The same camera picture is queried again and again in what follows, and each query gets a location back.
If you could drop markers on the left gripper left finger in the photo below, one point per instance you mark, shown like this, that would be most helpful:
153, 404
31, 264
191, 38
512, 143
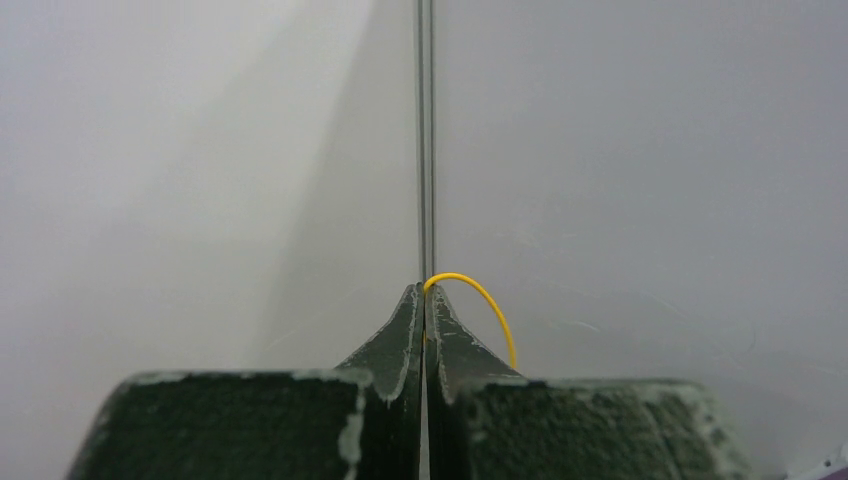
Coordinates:
382, 438

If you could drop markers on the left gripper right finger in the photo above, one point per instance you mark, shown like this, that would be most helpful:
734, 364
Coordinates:
470, 394

